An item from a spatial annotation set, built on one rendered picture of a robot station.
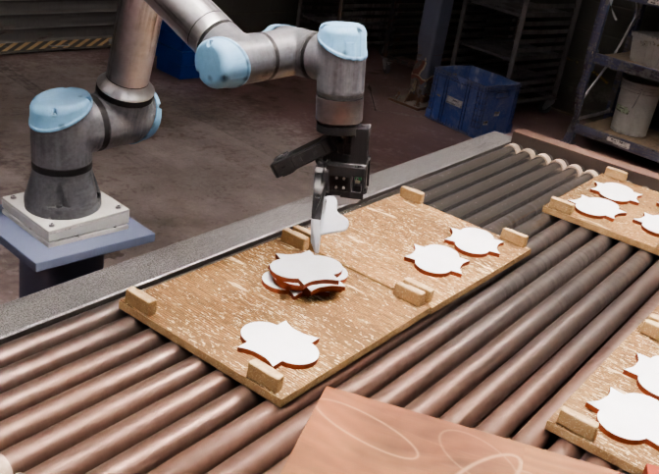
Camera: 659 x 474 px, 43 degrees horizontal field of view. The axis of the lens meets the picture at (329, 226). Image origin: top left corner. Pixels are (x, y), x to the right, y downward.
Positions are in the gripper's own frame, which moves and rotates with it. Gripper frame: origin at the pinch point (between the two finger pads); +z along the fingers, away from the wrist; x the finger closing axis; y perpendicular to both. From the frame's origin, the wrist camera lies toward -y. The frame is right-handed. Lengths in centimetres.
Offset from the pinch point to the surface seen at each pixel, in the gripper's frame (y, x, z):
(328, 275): 1.2, 2.2, 8.2
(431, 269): 18.6, 19.5, 12.8
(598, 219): 56, 69, 17
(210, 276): -19.4, -0.2, 9.9
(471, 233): 26, 41, 13
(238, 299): -12.6, -6.0, 10.7
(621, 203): 63, 83, 18
